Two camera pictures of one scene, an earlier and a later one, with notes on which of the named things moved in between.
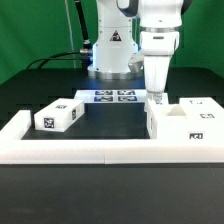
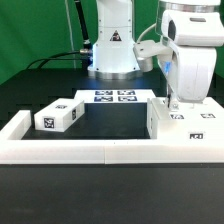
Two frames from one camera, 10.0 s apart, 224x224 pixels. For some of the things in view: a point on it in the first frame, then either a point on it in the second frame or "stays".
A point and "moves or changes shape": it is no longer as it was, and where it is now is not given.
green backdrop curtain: [34, 29] stays
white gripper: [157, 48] -> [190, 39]
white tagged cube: [151, 100] moves or changes shape
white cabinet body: [194, 118] stays
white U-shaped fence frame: [15, 149] stays
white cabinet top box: [59, 115] stays
